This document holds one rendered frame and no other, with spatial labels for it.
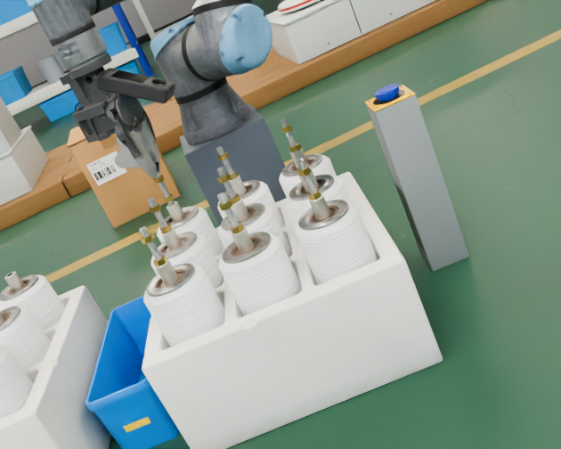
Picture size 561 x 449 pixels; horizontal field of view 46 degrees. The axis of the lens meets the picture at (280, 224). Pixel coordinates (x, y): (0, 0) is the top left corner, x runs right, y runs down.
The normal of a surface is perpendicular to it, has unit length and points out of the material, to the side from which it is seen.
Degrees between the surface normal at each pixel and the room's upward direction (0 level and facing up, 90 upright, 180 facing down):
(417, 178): 90
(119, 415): 92
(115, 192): 89
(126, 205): 89
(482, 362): 0
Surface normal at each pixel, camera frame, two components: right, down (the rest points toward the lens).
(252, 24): 0.74, 0.11
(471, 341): -0.39, -0.84
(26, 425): 0.09, 0.38
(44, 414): 0.92, -0.39
